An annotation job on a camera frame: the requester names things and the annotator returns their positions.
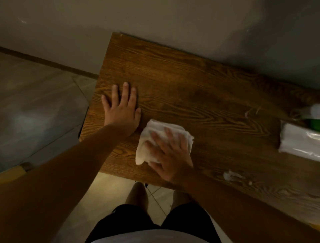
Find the person's right forearm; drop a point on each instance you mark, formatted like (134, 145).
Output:
(237, 215)

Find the person's left little finger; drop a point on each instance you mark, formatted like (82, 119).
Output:
(106, 103)

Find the white tissue pack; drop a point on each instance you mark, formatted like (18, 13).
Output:
(298, 141)

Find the white wipe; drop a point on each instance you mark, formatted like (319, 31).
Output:
(147, 140)

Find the person's left forearm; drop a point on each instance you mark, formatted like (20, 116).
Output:
(57, 185)

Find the person's left hand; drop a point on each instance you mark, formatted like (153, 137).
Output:
(121, 116)

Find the person's left leg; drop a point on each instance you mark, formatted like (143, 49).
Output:
(137, 196)

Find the person's left middle finger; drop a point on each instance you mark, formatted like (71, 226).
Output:
(124, 92)

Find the person's right little finger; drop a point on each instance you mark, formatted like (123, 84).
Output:
(183, 142)

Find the person's right thumb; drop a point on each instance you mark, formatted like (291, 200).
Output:
(155, 167)

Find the white shirt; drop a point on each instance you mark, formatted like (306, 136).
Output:
(150, 237)

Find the black shorts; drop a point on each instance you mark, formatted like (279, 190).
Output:
(185, 220)

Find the person's right hand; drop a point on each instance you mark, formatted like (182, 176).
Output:
(173, 161)

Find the green bottle with white cap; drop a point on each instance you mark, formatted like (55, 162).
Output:
(312, 117)

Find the yellow object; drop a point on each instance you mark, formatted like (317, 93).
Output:
(12, 172)

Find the crumpled white paper scrap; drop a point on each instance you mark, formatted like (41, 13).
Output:
(231, 176)

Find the person's left thumb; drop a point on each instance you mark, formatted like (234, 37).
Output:
(138, 114)

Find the person's leg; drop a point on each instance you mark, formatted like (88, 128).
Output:
(180, 197)
(137, 196)

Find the person's right leg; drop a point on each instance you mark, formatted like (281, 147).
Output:
(180, 197)

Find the person's right middle finger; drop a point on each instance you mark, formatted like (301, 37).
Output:
(158, 139)

